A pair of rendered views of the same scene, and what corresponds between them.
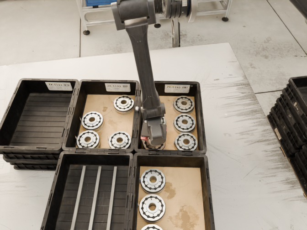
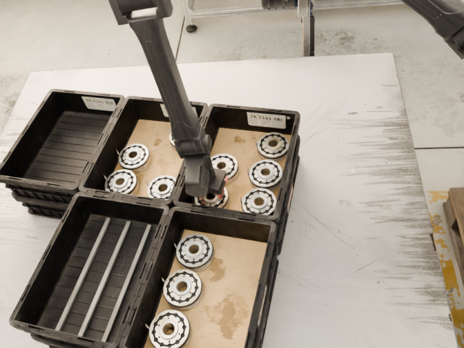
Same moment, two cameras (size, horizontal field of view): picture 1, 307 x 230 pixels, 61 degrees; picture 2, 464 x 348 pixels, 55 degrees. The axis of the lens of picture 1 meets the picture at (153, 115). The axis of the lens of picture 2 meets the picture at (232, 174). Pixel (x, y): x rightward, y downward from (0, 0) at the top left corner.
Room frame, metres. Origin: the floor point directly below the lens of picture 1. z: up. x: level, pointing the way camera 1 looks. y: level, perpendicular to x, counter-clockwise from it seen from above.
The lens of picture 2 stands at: (-0.10, -0.35, 1.96)
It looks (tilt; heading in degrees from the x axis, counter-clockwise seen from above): 53 degrees down; 22
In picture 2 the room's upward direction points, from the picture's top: 12 degrees counter-clockwise
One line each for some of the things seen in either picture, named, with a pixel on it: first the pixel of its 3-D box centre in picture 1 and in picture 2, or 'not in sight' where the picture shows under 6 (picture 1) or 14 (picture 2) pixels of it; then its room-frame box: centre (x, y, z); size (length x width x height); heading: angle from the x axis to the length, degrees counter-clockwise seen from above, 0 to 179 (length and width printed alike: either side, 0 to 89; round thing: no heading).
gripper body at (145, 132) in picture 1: (154, 127); (204, 172); (0.57, 0.00, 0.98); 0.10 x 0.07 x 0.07; 84
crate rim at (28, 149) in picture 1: (39, 112); (63, 136); (0.70, 0.53, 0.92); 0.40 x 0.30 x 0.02; 178
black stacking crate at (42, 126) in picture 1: (43, 118); (70, 146); (0.70, 0.53, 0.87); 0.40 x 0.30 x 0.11; 178
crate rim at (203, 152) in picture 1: (169, 114); (240, 157); (0.68, -0.07, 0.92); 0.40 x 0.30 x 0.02; 178
